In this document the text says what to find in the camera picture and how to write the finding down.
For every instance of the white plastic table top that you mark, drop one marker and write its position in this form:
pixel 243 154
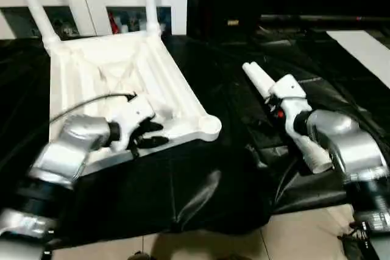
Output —
pixel 122 77

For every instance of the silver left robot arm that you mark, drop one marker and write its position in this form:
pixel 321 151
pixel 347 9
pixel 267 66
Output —
pixel 55 168

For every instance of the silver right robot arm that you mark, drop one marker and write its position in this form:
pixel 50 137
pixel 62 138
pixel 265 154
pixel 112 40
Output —
pixel 347 150

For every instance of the black plastic mat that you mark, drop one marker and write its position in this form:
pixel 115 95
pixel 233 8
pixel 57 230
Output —
pixel 195 193

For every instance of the white flat panel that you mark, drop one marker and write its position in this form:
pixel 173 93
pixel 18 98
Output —
pixel 365 53

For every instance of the white glass-door cabinet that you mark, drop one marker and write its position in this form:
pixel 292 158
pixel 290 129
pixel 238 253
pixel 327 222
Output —
pixel 91 4

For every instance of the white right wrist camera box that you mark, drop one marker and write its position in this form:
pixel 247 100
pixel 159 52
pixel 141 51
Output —
pixel 291 101

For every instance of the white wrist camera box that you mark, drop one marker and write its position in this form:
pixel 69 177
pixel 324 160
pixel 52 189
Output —
pixel 291 101
pixel 134 117

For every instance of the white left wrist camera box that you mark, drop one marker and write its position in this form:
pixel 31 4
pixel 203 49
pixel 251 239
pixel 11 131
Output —
pixel 134 117

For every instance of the dark horizontal rail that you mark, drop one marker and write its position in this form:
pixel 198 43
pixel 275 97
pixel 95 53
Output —
pixel 323 20

